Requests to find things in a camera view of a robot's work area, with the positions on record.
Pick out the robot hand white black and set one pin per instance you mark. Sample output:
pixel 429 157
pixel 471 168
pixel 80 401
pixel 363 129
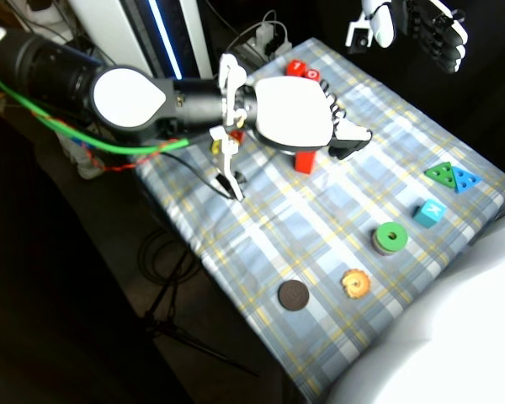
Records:
pixel 439 33
pixel 292 113

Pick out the red rectangular block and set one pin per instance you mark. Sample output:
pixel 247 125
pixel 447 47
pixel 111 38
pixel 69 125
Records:
pixel 305 162

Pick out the red triangle block with holes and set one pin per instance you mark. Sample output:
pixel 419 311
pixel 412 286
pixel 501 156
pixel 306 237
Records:
pixel 237 136

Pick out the green triangle block with holes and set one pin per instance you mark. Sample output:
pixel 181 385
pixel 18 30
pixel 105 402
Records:
pixel 441 174

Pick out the blue triangle block with holes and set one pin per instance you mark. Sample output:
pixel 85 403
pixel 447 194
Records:
pixel 466 181

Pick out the red cylinder letter Q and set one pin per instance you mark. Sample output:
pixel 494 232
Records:
pixel 312 75

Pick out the red cube number one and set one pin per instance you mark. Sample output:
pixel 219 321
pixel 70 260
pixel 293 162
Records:
pixel 294 68

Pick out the grey box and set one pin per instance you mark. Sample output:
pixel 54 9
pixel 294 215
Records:
pixel 252 54

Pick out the white power strip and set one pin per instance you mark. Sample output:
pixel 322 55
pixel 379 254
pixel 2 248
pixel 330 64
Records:
pixel 265 33

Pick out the blue yellow plaid cloth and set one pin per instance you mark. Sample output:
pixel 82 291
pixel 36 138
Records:
pixel 299 235

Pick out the teal cube letter K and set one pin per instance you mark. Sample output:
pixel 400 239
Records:
pixel 429 214

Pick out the brown sandwich cookie toy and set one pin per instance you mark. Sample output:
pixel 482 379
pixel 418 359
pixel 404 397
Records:
pixel 293 295

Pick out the orange flower cookie toy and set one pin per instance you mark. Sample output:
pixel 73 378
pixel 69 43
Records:
pixel 355 285

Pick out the white robot body column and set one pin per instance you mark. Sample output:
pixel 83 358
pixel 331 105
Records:
pixel 109 29

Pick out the black tripod stand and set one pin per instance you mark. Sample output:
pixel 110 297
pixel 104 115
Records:
pixel 149 324

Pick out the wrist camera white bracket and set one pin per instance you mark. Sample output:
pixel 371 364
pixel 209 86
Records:
pixel 359 38
pixel 227 168

